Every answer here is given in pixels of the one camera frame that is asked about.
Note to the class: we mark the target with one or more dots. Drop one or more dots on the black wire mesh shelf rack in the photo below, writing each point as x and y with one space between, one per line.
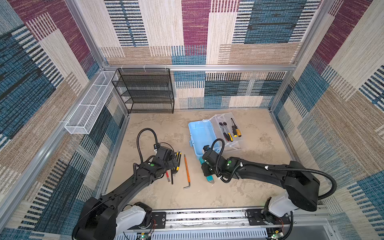
145 90

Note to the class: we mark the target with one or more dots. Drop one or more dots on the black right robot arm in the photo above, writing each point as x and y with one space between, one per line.
308 203

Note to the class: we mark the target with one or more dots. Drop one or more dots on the teal utility knife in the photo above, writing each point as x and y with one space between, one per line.
209 178

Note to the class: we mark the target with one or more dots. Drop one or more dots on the orange pencil tool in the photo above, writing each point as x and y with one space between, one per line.
187 172

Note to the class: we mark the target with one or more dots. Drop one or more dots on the light blue plastic tool box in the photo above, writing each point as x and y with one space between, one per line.
204 133

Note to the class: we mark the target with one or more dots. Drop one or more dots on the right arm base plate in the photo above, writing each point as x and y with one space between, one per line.
256 217

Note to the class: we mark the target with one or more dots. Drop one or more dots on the wooden handled screwdriver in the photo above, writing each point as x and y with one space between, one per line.
238 132

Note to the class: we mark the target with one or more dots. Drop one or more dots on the black hex key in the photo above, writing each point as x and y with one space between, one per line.
172 177

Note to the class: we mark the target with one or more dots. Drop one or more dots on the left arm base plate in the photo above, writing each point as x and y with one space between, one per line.
157 220

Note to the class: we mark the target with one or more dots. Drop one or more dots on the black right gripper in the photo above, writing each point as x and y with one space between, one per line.
204 167

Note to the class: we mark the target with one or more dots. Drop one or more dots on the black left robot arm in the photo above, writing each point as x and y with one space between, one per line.
103 218

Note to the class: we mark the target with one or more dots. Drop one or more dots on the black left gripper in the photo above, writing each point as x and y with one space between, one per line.
170 164

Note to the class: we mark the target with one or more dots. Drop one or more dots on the black yellow small screwdriver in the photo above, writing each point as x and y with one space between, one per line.
234 128

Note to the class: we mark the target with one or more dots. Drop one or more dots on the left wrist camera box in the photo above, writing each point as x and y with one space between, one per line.
156 146

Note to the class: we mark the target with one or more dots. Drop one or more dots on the white wire mesh basket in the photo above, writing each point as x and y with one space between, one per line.
87 112

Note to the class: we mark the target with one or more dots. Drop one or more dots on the yellow handled wrench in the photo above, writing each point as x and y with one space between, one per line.
228 132

